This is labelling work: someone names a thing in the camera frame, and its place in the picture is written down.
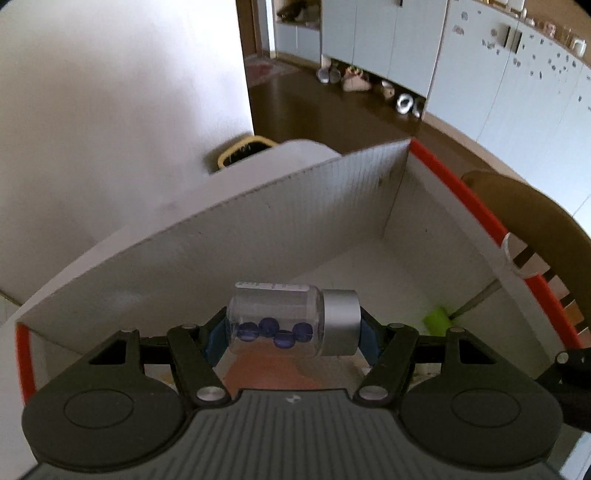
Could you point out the green plastic case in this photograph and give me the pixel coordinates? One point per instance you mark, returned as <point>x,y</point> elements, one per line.
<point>437,321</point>

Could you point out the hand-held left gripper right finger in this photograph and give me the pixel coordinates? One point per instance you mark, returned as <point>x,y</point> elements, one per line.
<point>368,333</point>

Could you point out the brown door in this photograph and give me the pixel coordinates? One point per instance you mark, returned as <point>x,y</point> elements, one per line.
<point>249,27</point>

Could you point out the silver white shoes pair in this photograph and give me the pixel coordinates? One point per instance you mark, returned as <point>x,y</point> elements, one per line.
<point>408,105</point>

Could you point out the red cardboard box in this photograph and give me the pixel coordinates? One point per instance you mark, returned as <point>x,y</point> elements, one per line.
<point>277,221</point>

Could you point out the yellow rim trash bin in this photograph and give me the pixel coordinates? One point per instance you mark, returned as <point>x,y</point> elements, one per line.
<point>240,155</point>

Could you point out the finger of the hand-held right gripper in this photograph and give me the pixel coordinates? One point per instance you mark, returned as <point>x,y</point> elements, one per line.
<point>572,371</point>

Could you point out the grey shoes pair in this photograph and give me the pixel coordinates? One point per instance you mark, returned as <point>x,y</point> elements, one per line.
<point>328,75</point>

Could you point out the wooden chair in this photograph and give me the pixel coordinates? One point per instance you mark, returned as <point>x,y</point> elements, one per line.
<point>531,203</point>

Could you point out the beige pink shoe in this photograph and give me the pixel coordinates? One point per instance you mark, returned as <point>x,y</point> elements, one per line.
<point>356,82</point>

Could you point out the patterned door rug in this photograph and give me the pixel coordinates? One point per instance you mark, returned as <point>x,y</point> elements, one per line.
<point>270,69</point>

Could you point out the small white shoe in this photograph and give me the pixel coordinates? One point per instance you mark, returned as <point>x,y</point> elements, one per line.
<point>388,90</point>

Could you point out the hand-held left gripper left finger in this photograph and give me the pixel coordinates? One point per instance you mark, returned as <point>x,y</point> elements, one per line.
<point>215,339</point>

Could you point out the white wooden wall cabinet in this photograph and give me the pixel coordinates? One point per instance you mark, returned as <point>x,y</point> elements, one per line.
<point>461,55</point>

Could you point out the pink plastic dish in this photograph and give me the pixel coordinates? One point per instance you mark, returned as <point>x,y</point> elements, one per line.
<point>272,370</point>

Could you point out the glass jar silver lid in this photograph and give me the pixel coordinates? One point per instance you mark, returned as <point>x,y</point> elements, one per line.
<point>277,304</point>

